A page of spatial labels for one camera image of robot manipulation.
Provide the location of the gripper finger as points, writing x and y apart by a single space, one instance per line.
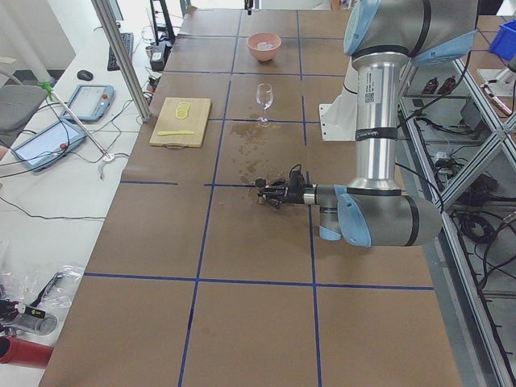
275 201
277 186

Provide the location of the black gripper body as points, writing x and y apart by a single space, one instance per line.
294 196

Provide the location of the steel jigger cup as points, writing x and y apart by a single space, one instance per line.
261 185

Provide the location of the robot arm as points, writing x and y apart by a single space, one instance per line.
381 37

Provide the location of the clear wine glass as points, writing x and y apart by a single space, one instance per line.
264 97

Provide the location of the clear ice cubes pile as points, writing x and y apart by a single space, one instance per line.
265 46

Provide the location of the bamboo cutting board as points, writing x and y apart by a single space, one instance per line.
199 111

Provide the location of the yellow plastic knife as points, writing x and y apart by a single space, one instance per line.
180 132

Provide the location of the pink bowl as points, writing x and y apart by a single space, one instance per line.
263 56

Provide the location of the metal rod green clamp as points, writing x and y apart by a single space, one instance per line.
106 156

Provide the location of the teach pendant far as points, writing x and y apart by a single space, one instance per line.
90 102

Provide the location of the teach pendant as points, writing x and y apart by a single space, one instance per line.
48 146
90 102

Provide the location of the black computer mouse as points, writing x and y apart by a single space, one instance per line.
85 75

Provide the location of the teach pendant near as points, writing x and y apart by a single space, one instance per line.
48 146

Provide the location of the blue storage bin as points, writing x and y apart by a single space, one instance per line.
504 44

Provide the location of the grey office chair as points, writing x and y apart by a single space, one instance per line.
19 101

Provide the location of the red cylinder bottle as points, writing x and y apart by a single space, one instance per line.
24 353

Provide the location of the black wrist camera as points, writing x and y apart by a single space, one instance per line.
296 178

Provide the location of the aluminium frame post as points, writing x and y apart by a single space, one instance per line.
108 22

